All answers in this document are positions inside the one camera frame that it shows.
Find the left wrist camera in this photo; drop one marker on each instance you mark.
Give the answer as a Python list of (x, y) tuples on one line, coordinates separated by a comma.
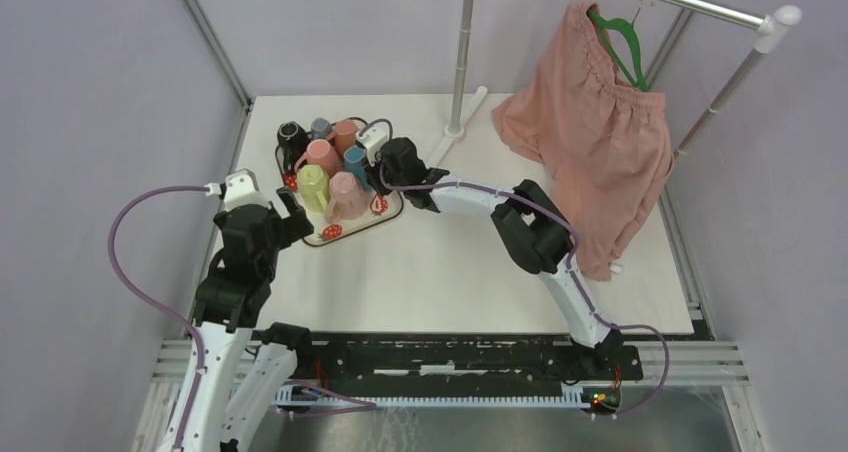
[(238, 189)]

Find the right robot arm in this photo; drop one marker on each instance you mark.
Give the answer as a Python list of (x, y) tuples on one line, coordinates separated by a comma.
[(536, 236)]

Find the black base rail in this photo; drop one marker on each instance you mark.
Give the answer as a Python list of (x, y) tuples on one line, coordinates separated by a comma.
[(422, 365)]

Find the salmon pink mug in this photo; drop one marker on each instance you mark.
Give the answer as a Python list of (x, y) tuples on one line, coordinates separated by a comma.
[(322, 153)]

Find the terracotta mug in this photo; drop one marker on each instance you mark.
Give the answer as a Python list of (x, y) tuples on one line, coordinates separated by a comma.
[(344, 135)]

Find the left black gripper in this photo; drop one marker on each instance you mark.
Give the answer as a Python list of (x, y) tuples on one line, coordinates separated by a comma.
[(293, 226)]

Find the blue mug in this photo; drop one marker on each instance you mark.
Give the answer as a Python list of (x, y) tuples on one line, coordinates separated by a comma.
[(356, 162)]

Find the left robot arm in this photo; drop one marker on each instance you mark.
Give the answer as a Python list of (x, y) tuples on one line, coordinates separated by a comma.
[(237, 369)]

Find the pink shorts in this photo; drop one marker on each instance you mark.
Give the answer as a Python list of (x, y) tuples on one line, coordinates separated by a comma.
[(605, 143)]

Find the black mug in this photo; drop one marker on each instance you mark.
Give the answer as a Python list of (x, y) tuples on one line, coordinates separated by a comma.
[(292, 142)]

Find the grey-blue mug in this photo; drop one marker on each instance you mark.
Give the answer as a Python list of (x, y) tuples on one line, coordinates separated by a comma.
[(321, 128)]

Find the yellow mug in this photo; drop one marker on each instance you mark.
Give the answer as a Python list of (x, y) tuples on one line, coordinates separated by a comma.
[(313, 184)]

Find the light pink mug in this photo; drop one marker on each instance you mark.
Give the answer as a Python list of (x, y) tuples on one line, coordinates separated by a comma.
[(348, 200)]

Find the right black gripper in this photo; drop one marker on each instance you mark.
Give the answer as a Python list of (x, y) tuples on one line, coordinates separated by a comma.
[(372, 172)]

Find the metal clothes rack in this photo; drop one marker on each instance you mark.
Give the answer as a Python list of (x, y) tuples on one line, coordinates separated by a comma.
[(771, 30)]

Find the strawberry pattern tray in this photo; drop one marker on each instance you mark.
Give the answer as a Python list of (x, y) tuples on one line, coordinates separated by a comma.
[(381, 209)]

